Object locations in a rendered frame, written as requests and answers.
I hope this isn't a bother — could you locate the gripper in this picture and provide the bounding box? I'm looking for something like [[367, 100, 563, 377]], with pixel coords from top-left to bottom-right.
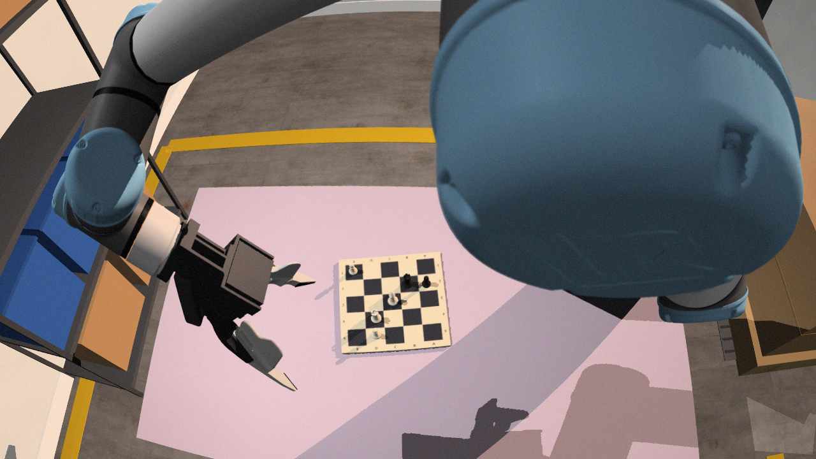
[[157, 219, 316, 391]]

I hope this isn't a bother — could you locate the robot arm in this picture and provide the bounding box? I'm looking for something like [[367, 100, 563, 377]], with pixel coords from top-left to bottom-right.
[[52, 0, 803, 323]]

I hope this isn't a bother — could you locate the chessboard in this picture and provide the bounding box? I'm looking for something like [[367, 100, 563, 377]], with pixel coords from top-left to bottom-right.
[[339, 252, 451, 354]]

